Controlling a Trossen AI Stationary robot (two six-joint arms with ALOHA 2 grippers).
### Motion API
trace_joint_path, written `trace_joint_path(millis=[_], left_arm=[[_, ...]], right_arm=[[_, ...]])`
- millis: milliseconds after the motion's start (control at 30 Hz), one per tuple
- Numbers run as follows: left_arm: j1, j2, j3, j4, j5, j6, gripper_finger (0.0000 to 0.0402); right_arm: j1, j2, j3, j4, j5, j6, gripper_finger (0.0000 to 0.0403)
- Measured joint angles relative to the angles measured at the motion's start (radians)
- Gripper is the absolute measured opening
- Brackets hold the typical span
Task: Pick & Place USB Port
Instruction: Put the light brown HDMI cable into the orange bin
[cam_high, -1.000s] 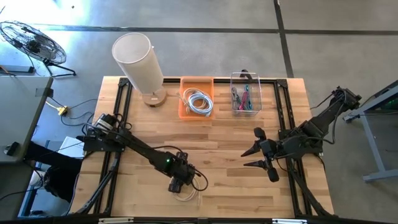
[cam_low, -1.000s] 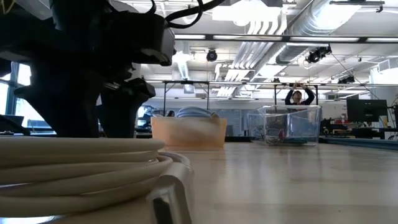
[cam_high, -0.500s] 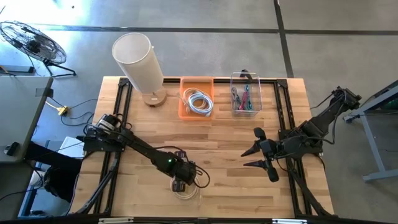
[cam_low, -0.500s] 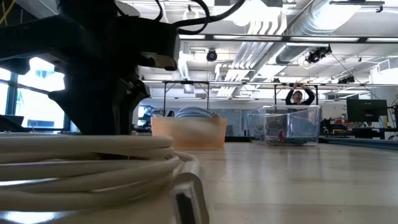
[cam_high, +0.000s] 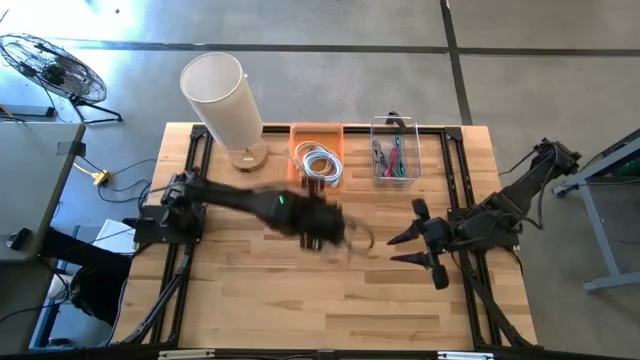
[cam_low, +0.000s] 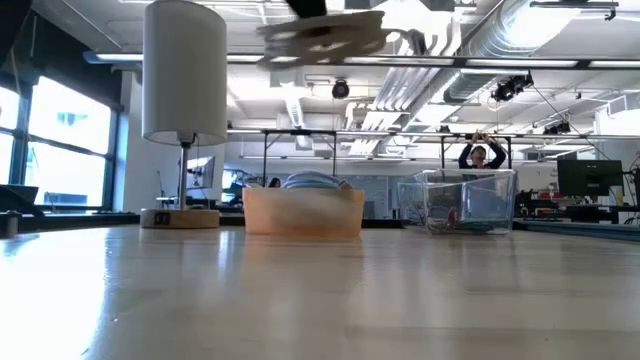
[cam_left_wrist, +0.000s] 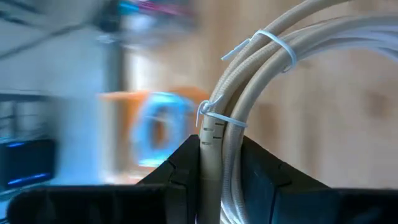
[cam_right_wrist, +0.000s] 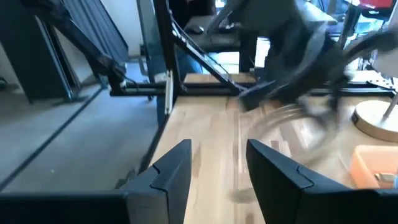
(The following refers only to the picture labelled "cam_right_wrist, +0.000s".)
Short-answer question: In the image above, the black cabinet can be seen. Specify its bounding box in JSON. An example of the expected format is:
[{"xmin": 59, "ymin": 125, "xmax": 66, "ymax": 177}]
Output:
[{"xmin": 0, "ymin": 0, "xmax": 79, "ymax": 104}]

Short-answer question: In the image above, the white shade lamp, wooden base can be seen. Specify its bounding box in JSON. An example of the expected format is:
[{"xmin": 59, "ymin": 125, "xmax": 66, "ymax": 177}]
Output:
[{"xmin": 351, "ymin": 29, "xmax": 398, "ymax": 143}]

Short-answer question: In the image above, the black desk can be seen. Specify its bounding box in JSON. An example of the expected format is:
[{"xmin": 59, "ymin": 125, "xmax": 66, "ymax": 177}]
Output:
[{"xmin": 183, "ymin": 14, "xmax": 259, "ymax": 74}]

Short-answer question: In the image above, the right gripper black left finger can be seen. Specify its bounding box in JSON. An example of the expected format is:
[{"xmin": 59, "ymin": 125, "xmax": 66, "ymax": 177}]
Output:
[{"xmin": 0, "ymin": 139, "xmax": 193, "ymax": 224}]

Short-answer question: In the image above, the orange translucent plastic bin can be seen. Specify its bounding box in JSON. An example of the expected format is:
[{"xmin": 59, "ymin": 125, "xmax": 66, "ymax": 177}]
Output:
[{"xmin": 349, "ymin": 144, "xmax": 398, "ymax": 190}]

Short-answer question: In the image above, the black computer mouse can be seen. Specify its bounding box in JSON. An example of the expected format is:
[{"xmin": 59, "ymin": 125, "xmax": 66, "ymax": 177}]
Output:
[{"xmin": 186, "ymin": 24, "xmax": 205, "ymax": 35}]

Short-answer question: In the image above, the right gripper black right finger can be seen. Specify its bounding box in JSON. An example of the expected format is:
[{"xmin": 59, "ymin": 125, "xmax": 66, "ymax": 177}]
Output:
[{"xmin": 246, "ymin": 139, "xmax": 398, "ymax": 224}]

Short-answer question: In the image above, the black table frame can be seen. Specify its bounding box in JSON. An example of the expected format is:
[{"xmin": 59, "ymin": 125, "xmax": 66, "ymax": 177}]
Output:
[{"xmin": 108, "ymin": 0, "xmax": 398, "ymax": 125}]

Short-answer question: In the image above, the grey ribbed panel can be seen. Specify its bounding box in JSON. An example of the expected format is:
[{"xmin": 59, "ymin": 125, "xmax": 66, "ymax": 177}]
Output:
[{"xmin": 62, "ymin": 0, "xmax": 130, "ymax": 65}]

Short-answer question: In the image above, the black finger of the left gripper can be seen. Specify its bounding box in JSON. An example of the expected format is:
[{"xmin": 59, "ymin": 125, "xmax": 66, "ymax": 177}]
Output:
[
  {"xmin": 238, "ymin": 79, "xmax": 278, "ymax": 112},
  {"xmin": 298, "ymin": 93, "xmax": 343, "ymax": 126}
]

